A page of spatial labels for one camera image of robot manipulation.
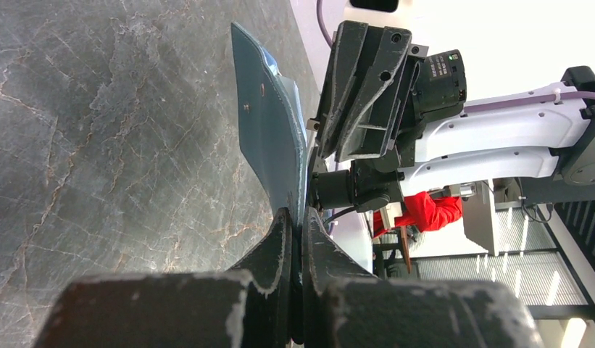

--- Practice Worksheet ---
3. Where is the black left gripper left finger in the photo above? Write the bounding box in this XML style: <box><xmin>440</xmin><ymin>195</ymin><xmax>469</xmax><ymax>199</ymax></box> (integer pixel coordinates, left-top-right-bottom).
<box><xmin>35</xmin><ymin>208</ymin><xmax>292</xmax><ymax>347</ymax></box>

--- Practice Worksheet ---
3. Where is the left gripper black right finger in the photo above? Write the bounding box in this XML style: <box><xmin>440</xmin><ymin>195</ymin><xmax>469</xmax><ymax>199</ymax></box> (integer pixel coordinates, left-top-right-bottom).
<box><xmin>301</xmin><ymin>209</ymin><xmax>533</xmax><ymax>347</ymax></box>

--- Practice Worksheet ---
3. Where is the blue card holder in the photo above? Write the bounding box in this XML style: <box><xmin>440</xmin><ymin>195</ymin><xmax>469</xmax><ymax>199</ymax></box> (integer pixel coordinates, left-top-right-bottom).
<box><xmin>230</xmin><ymin>22</ymin><xmax>308</xmax><ymax>228</ymax></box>

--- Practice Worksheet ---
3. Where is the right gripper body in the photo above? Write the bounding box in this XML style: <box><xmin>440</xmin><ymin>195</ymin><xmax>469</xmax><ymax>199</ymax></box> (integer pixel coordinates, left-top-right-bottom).
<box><xmin>309</xmin><ymin>50</ymin><xmax>467</xmax><ymax>212</ymax></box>

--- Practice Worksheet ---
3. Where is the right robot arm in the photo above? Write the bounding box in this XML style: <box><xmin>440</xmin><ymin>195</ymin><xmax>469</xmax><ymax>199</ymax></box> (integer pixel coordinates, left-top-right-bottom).
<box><xmin>308</xmin><ymin>20</ymin><xmax>595</xmax><ymax>212</ymax></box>

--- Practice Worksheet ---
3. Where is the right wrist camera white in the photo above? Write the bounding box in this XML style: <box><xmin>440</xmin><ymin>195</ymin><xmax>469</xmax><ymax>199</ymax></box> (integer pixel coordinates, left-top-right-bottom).
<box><xmin>349</xmin><ymin>0</ymin><xmax>400</xmax><ymax>13</ymax></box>

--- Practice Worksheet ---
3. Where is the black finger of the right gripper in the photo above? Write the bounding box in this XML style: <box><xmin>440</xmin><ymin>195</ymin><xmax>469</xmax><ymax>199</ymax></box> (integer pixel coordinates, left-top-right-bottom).
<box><xmin>335</xmin><ymin>26</ymin><xmax>412</xmax><ymax>162</ymax></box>
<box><xmin>316</xmin><ymin>21</ymin><xmax>370</xmax><ymax>160</ymax></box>

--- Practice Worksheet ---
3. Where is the person in red jacket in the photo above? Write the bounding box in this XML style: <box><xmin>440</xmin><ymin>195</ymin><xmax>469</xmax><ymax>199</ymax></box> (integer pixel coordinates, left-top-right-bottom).
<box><xmin>392</xmin><ymin>191</ymin><xmax>463</xmax><ymax>232</ymax></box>

